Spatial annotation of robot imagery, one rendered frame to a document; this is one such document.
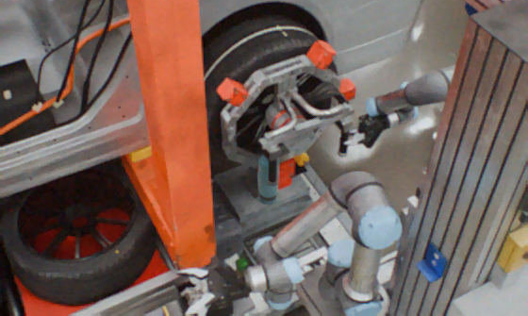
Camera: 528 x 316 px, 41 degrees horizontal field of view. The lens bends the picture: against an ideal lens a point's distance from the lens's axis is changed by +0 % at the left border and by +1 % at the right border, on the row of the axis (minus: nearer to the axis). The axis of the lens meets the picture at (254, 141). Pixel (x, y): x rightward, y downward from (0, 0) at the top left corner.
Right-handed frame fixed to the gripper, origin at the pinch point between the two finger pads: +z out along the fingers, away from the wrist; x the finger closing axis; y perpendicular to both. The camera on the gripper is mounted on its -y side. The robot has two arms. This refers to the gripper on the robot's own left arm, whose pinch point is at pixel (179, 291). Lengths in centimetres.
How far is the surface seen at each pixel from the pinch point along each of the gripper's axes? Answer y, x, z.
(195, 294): 61, 47, -8
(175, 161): -4, 51, -8
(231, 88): -1, 92, -36
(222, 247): 77, 82, -25
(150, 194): 44, 89, 1
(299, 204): 93, 114, -71
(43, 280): 67, 77, 50
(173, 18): -61, 45, -13
